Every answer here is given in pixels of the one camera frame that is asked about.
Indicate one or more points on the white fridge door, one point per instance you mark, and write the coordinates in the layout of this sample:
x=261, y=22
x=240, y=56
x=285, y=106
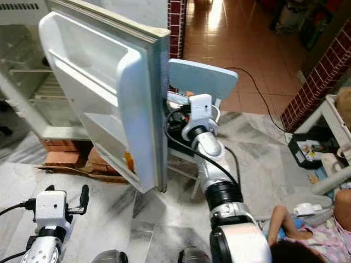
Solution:
x=88, y=60

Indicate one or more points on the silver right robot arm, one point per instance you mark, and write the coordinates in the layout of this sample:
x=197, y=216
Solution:
x=222, y=170

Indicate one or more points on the red brick fridge stand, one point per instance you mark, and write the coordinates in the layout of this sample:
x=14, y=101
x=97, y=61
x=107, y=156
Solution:
x=57, y=156

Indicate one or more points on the clear fridge crisper drawer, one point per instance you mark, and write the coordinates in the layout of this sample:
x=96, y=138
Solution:
x=55, y=112

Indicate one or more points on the white fridge body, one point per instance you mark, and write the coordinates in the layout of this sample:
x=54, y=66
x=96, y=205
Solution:
x=11, y=16

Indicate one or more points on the brown cardboard sheet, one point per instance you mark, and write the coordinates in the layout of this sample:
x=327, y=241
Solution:
x=104, y=172

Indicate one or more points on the light blue plastic chair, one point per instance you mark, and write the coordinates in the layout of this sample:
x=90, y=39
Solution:
x=208, y=79

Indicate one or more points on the orange bottle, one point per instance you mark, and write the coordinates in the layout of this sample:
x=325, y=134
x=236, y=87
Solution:
x=129, y=161

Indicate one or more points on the grey left robot leg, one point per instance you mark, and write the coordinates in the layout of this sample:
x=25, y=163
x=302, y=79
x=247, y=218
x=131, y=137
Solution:
x=105, y=257

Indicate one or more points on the grey robot leg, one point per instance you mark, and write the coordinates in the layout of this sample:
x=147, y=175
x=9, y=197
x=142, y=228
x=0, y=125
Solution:
x=105, y=257
x=194, y=256

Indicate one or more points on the grey right robot leg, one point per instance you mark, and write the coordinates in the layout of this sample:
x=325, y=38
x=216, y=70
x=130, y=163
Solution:
x=194, y=256

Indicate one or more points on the black printed box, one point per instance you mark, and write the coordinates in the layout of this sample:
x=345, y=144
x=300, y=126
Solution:
x=296, y=156

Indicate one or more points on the small white plastic object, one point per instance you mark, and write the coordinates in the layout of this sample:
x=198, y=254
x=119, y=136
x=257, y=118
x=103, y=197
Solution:
x=304, y=209

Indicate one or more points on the white metal shelf stand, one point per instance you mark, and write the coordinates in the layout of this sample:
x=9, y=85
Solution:
x=334, y=118

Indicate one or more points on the grey tube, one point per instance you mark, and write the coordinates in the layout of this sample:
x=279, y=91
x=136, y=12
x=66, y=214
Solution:
x=332, y=185

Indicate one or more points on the child in floral dress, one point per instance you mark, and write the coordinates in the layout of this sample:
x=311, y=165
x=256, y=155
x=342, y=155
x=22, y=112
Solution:
x=329, y=241

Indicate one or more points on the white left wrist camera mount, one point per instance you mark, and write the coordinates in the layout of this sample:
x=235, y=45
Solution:
x=52, y=211

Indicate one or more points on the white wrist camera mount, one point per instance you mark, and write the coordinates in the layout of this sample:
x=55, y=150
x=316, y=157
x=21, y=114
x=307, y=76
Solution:
x=52, y=211
x=200, y=109

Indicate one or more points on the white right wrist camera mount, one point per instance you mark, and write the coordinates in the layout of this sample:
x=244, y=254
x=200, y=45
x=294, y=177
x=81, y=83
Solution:
x=200, y=109

